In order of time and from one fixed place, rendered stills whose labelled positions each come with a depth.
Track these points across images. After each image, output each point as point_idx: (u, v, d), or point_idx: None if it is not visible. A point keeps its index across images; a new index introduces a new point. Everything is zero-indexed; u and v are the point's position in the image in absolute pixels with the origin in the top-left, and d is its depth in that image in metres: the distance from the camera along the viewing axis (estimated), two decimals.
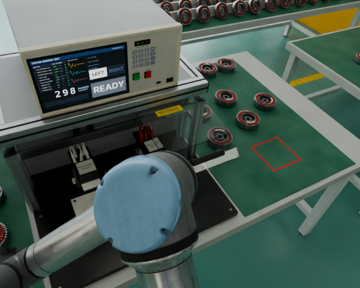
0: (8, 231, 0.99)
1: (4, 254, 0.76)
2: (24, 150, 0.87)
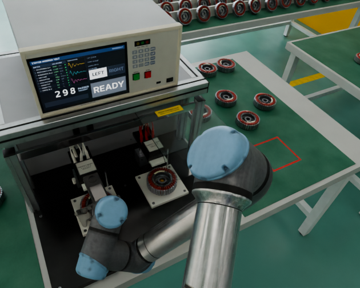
0: (108, 194, 1.08)
1: None
2: (24, 150, 0.87)
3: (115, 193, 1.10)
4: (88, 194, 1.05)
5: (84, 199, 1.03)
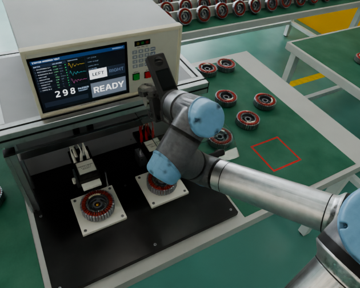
0: (108, 194, 1.08)
1: None
2: (24, 150, 0.87)
3: (115, 193, 1.10)
4: (88, 194, 1.05)
5: (84, 199, 1.03)
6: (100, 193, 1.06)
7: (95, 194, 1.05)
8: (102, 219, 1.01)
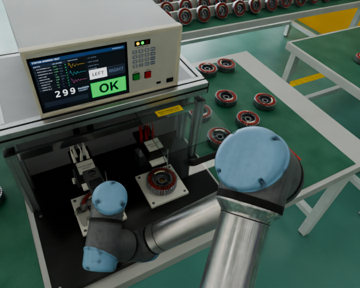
0: None
1: None
2: (24, 150, 0.87)
3: None
4: (88, 194, 1.05)
5: (84, 199, 1.03)
6: None
7: None
8: None
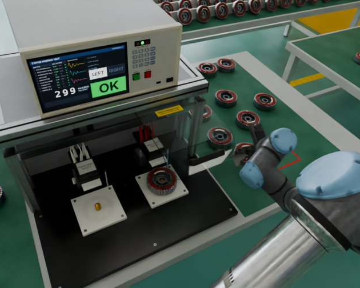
0: None
1: None
2: (24, 150, 0.87)
3: (115, 193, 1.10)
4: (242, 143, 1.24)
5: (238, 146, 1.22)
6: None
7: (247, 145, 1.23)
8: None
